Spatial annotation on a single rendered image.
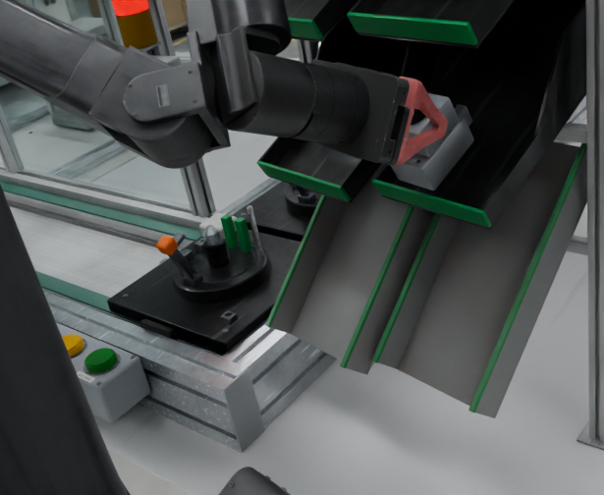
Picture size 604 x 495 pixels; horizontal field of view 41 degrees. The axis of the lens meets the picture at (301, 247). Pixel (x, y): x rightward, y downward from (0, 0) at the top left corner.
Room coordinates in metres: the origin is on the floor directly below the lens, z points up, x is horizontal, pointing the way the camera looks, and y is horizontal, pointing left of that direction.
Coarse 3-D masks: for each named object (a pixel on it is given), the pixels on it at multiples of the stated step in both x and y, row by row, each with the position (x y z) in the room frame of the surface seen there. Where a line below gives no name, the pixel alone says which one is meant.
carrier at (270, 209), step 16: (272, 192) 1.24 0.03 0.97; (288, 192) 1.18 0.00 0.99; (256, 208) 1.19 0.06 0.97; (272, 208) 1.18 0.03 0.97; (288, 208) 1.17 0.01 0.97; (304, 208) 1.13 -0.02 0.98; (256, 224) 1.14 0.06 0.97; (272, 224) 1.12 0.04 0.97; (288, 224) 1.11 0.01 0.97; (304, 224) 1.10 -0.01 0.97
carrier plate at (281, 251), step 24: (264, 240) 1.08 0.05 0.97; (288, 240) 1.06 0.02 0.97; (168, 264) 1.06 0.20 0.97; (288, 264) 0.99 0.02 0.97; (144, 288) 1.01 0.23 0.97; (168, 288) 0.99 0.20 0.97; (264, 288) 0.94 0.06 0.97; (120, 312) 0.98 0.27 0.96; (144, 312) 0.94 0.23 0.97; (168, 312) 0.93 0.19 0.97; (192, 312) 0.92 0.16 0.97; (216, 312) 0.90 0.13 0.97; (240, 312) 0.89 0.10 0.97; (264, 312) 0.88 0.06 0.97; (192, 336) 0.87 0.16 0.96; (216, 336) 0.85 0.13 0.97; (240, 336) 0.85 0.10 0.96
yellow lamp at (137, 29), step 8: (120, 16) 1.20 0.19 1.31; (128, 16) 1.19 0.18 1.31; (136, 16) 1.19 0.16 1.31; (144, 16) 1.20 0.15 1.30; (120, 24) 1.20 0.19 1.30; (128, 24) 1.19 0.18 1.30; (136, 24) 1.19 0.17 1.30; (144, 24) 1.20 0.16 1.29; (152, 24) 1.21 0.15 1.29; (128, 32) 1.19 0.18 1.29; (136, 32) 1.19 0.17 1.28; (144, 32) 1.19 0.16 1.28; (152, 32) 1.20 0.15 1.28; (128, 40) 1.20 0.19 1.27; (136, 40) 1.19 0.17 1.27; (144, 40) 1.19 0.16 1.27; (152, 40) 1.20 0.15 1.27
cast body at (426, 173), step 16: (432, 96) 0.65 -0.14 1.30; (416, 112) 0.63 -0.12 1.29; (448, 112) 0.64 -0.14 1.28; (464, 112) 0.68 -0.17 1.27; (416, 128) 0.63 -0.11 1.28; (448, 128) 0.64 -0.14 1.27; (464, 128) 0.65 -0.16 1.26; (432, 144) 0.63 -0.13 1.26; (448, 144) 0.64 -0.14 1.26; (464, 144) 0.65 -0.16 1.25; (416, 160) 0.63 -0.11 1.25; (432, 160) 0.63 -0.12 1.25; (448, 160) 0.64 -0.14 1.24; (400, 176) 0.66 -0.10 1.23; (416, 176) 0.63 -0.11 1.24; (432, 176) 0.63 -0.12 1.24
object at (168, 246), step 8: (160, 240) 0.95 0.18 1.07; (168, 240) 0.94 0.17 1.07; (176, 240) 0.95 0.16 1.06; (160, 248) 0.94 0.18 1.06; (168, 248) 0.93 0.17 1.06; (176, 248) 0.94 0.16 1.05; (176, 256) 0.94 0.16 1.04; (184, 256) 0.95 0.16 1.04; (176, 264) 0.95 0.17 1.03; (184, 264) 0.95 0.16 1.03; (184, 272) 0.95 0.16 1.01; (192, 272) 0.96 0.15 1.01
